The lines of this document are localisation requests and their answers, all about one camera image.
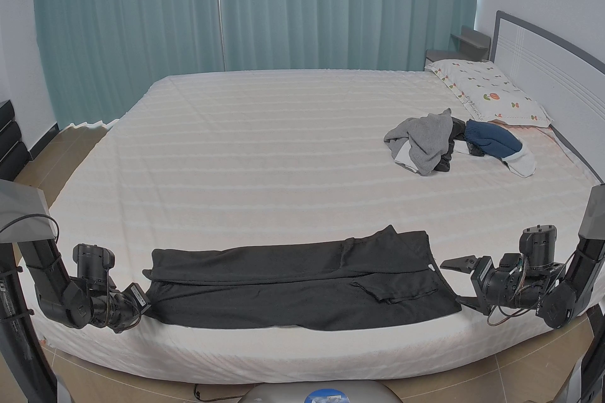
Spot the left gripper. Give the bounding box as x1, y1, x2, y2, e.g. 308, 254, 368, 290
111, 282, 153, 330

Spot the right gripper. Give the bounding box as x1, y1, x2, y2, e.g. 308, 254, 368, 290
440, 255, 521, 316

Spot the black T-shirt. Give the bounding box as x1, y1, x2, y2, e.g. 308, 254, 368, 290
142, 224, 463, 332

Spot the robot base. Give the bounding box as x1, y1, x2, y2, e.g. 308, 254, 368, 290
239, 381, 402, 403

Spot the pile of clothes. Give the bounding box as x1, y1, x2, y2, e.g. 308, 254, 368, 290
383, 107, 537, 178

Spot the white printed pillow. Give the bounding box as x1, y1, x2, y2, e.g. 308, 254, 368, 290
424, 59, 555, 128

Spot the bed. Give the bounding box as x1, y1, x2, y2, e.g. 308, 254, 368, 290
19, 9, 605, 385

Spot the grey bedside table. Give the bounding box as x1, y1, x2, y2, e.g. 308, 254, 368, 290
425, 25, 491, 63

